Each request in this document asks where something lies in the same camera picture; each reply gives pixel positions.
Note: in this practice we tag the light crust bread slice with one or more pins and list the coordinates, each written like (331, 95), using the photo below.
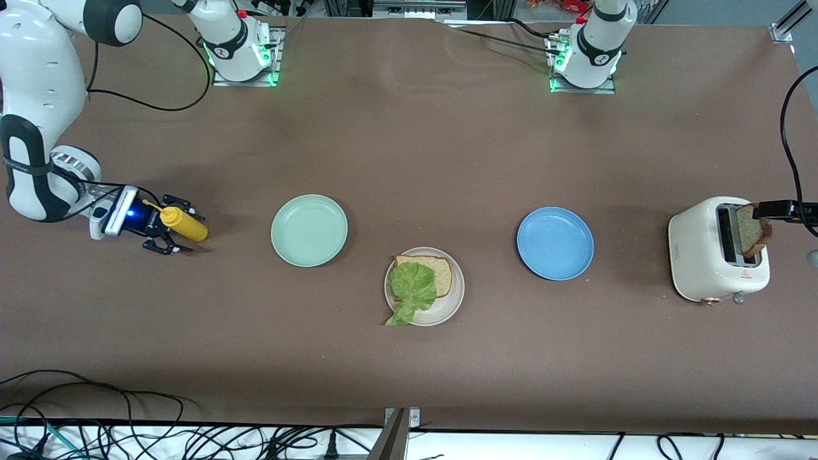
(443, 275)

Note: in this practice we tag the green lettuce leaf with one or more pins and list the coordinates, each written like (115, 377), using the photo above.
(414, 284)

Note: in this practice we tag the blue plate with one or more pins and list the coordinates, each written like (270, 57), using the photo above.
(555, 243)

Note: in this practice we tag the grey device box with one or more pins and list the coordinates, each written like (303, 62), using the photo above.
(415, 7)

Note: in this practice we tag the aluminium post with bracket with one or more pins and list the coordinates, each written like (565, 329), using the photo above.
(393, 441)

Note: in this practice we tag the metal base plate left arm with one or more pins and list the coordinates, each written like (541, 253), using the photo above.
(601, 91)

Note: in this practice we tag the dark crust bread slice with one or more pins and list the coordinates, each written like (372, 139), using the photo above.
(749, 233)

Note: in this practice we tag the beige plate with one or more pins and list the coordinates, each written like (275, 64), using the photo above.
(447, 306)

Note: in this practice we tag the black power plug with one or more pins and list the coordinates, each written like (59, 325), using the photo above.
(331, 447)

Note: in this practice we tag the cream white toaster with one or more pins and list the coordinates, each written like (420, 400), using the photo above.
(696, 255)

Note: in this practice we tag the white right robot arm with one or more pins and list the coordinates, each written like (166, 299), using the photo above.
(38, 76)

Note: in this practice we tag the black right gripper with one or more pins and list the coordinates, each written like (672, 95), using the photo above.
(148, 222)

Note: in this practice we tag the metal base plate right arm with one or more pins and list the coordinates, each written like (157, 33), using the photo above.
(279, 51)

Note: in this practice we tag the red packet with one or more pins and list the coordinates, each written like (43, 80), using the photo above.
(569, 5)

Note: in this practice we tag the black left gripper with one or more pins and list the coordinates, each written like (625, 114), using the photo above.
(777, 209)

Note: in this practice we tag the yellow mustard squeeze bottle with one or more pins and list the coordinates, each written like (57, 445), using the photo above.
(188, 227)

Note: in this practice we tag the aluminium frame profile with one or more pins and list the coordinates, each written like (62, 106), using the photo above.
(783, 32)

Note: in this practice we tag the pale green plate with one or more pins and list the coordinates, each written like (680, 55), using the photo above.
(309, 230)

